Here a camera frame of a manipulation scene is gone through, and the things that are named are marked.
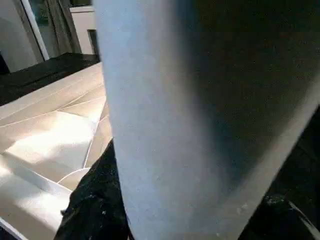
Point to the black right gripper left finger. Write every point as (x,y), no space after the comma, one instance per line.
(92,210)

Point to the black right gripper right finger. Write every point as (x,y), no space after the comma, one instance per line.
(287,225)

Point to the white plastic table top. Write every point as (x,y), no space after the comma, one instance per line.
(50,140)

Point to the white plastic table leg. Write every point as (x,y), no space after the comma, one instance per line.
(175,100)

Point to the black table mat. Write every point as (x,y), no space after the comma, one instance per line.
(40,75)

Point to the white glass-door cabinet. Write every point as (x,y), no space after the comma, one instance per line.
(84,30)

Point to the grey curtain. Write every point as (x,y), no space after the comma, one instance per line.
(62,22)

